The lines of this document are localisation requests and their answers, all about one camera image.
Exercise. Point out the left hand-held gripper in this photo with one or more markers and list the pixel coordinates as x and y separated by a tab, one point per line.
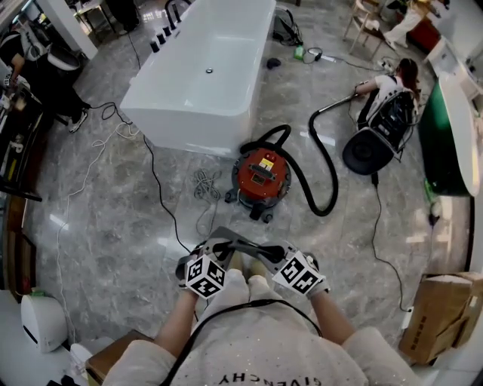
205	277

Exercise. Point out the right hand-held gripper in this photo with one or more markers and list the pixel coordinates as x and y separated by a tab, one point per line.
298	277

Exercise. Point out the person's left forearm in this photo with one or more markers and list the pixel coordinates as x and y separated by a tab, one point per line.
177	324

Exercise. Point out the person's right forearm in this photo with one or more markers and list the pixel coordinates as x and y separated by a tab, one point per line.
336	320

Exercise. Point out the person's beige trousers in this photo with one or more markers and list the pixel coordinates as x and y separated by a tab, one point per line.
241	290

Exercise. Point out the person's white printed shirt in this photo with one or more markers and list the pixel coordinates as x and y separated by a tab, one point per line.
264	347

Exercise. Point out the red vacuum cleaner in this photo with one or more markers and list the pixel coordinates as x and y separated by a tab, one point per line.
260	173

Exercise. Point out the brown cardboard box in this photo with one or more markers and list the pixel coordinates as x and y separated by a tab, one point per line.
113	354

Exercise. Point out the white round appliance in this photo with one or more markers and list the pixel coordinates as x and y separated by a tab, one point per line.
43	322

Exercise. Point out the green bathtub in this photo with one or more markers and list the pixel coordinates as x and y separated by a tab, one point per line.
437	151

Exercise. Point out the white bathtub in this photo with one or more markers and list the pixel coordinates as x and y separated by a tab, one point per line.
211	56

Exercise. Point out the green bottle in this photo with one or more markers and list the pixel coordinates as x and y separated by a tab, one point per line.
299	52

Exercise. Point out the dark backpack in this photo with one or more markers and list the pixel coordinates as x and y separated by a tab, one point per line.
287	26

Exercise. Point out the wooden chair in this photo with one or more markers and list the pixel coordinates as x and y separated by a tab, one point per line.
364	22

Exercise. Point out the black bathtub faucet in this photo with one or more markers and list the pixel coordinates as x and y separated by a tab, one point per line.
174	11

